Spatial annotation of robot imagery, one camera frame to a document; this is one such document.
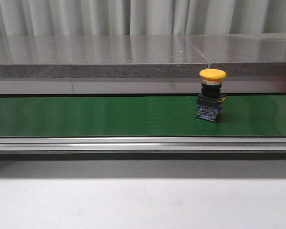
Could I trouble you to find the yellow mushroom push button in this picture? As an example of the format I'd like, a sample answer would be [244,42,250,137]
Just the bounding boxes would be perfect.
[195,68,226,122]

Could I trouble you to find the green conveyor belt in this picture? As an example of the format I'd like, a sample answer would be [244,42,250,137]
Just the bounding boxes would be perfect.
[0,95,286,137]

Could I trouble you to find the grey stone counter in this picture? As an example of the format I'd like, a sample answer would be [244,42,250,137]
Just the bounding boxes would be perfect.
[0,33,286,94]

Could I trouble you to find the grey curtain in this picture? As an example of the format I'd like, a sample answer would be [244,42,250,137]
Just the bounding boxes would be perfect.
[0,0,286,36]

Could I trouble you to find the aluminium conveyor frame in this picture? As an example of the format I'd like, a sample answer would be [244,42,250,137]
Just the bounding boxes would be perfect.
[0,136,286,160]

